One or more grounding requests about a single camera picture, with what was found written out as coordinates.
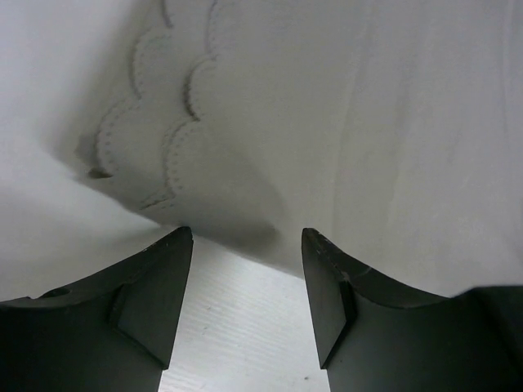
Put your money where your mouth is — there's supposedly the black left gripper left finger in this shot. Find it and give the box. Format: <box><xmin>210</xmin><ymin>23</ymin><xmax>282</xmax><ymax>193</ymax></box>
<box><xmin>1</xmin><ymin>227</ymin><xmax>193</xmax><ymax>391</ymax></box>

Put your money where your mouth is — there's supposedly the grey cloth placemat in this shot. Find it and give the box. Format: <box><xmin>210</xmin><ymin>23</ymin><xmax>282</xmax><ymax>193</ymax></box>
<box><xmin>1</xmin><ymin>1</ymin><xmax>522</xmax><ymax>299</ymax></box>

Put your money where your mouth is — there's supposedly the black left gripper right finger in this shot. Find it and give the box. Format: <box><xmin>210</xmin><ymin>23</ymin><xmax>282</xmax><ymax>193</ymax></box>
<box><xmin>302</xmin><ymin>229</ymin><xmax>522</xmax><ymax>391</ymax></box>

